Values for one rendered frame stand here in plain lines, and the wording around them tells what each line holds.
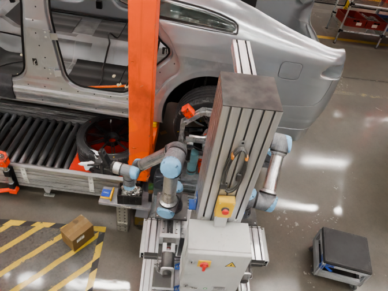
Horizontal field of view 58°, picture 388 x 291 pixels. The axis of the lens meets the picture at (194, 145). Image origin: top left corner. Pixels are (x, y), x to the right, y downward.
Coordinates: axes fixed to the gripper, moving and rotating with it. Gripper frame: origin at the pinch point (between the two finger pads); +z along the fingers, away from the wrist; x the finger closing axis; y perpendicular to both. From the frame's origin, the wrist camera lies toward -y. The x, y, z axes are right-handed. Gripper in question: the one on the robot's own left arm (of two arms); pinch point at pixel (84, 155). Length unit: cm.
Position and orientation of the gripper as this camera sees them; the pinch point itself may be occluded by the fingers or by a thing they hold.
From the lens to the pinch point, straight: 227.1
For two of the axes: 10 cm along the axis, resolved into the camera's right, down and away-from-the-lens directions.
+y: -1.6, 7.9, 5.9
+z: -9.6, -2.6, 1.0
